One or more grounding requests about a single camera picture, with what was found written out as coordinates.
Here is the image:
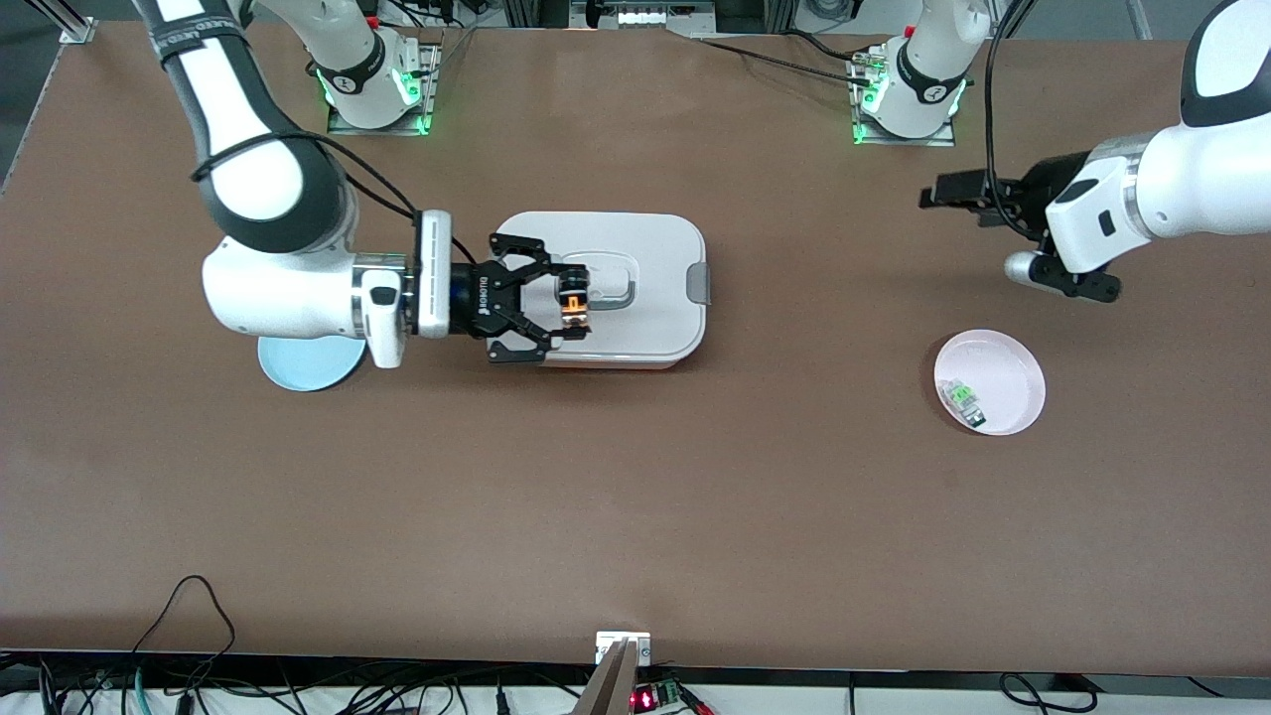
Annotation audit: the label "orange and black switch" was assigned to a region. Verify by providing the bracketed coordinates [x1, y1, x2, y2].
[554, 268, 594, 339]

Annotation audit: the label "white lidded box grey latches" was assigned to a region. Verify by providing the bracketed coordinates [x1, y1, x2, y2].
[483, 211, 712, 371]

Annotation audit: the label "pink round plate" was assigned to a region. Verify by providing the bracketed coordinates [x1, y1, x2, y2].
[933, 329, 1047, 436]

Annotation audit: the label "light blue round plate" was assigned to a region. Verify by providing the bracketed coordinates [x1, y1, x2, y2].
[257, 336, 366, 393]

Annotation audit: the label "circuit board red light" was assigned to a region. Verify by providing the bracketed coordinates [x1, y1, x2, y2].
[631, 678, 688, 712]

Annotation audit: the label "aluminium profile corner piece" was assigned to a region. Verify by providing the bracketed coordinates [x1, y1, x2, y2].
[40, 0, 97, 46]

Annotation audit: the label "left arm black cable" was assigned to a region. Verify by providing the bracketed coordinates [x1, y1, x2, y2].
[983, 0, 1044, 244]

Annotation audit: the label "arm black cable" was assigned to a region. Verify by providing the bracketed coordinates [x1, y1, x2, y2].
[191, 131, 478, 264]
[983, 0, 1044, 244]

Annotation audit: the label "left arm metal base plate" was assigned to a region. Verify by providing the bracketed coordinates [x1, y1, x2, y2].
[849, 48, 959, 148]

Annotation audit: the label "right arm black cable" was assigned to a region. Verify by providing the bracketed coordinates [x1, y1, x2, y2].
[191, 131, 478, 264]

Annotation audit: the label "green and clear switch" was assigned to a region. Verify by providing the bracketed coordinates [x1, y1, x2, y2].
[941, 379, 989, 429]

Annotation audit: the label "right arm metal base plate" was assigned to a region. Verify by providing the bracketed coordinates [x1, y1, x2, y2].
[328, 40, 443, 137]

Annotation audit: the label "black cable across table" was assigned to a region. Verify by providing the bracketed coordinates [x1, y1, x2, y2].
[695, 38, 875, 85]
[782, 30, 857, 63]

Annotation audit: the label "aluminium frame with lit device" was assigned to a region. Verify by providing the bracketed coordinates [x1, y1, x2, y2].
[501, 0, 800, 36]

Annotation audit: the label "small white bracket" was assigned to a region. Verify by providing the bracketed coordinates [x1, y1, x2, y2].
[596, 632, 652, 666]

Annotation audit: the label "grey camera post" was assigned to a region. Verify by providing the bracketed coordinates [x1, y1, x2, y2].
[574, 641, 641, 715]

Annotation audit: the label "thin black cable loop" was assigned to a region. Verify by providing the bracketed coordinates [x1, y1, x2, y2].
[129, 575, 237, 686]

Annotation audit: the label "black coiled cable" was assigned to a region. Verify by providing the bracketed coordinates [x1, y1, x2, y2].
[998, 673, 1103, 714]

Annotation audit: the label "tangled black cable bundle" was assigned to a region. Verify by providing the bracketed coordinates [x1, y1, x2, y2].
[0, 655, 597, 715]

